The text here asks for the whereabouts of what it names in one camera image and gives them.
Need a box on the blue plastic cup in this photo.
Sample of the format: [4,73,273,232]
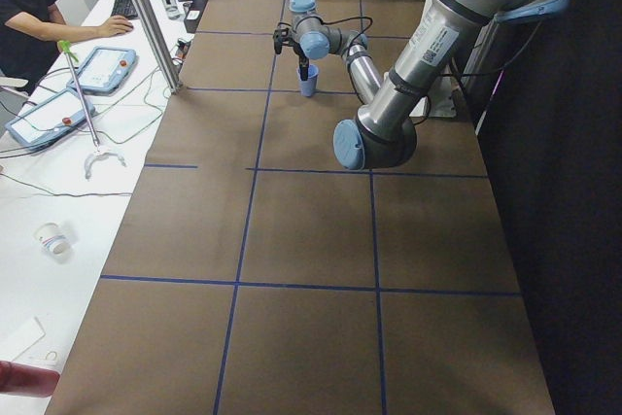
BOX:
[296,64,319,97]

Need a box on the person's hand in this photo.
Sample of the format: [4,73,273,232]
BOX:
[97,16,134,38]

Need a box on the red cylinder bottle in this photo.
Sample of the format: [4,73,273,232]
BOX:
[1,361,60,398]

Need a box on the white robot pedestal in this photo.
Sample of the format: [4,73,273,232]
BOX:
[410,76,460,119]

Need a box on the reacher grabber tool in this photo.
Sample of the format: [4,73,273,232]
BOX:
[57,40,126,180]

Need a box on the black keyboard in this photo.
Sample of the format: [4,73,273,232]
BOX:
[111,0,139,20]

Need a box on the far teach pendant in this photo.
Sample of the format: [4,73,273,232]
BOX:
[76,47,137,95]

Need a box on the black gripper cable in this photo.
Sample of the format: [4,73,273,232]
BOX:
[320,16,375,54]

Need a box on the aluminium frame post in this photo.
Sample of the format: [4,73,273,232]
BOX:
[132,0,182,94]

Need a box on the near teach pendant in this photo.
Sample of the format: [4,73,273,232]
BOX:
[5,88,86,152]

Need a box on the white paper cup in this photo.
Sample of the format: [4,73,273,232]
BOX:
[34,223,71,261]

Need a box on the white paper card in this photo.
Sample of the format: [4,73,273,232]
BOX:
[0,317,46,362]

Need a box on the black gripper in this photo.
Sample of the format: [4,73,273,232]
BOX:
[294,42,310,82]

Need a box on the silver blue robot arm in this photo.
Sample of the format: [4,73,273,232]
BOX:
[273,0,570,170]

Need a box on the teach pendant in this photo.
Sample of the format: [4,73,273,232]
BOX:
[5,88,86,152]
[76,47,137,95]

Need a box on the person in black shirt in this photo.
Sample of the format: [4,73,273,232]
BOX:
[0,0,106,95]

